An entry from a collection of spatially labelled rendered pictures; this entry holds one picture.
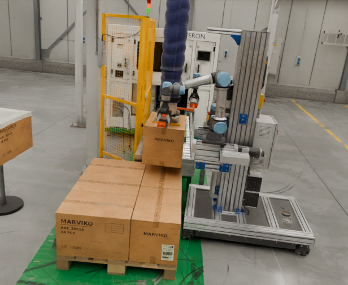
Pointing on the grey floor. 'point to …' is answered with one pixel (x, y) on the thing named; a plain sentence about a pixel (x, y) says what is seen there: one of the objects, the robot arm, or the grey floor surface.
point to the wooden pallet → (115, 265)
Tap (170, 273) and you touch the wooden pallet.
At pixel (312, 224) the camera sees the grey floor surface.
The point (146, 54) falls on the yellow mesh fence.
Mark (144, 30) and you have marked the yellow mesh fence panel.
